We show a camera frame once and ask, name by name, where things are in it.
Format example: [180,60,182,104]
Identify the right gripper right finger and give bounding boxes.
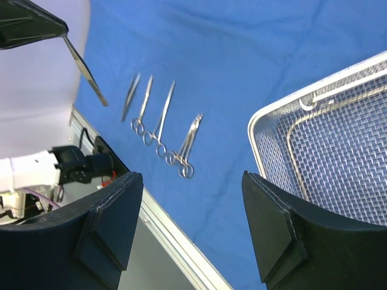
[241,172,386,289]

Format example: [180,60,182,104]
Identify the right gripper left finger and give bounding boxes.
[1,172,143,289]

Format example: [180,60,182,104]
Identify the metal mesh instrument tray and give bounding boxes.
[247,53,386,226]

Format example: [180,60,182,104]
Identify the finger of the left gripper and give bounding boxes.
[1,1,69,36]
[1,33,65,50]

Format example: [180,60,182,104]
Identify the steel forceps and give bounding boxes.
[143,80,175,158]
[165,114,203,179]

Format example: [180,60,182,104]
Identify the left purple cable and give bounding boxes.
[21,186,63,211]

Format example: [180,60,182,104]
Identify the blue surgical wrap cloth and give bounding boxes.
[76,1,386,289]

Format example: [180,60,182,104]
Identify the steel tweezers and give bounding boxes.
[63,36,108,106]
[121,72,141,122]

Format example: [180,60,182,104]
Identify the aluminium front rail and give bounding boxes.
[68,104,233,290]

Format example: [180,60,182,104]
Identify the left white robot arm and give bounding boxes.
[1,1,108,224]

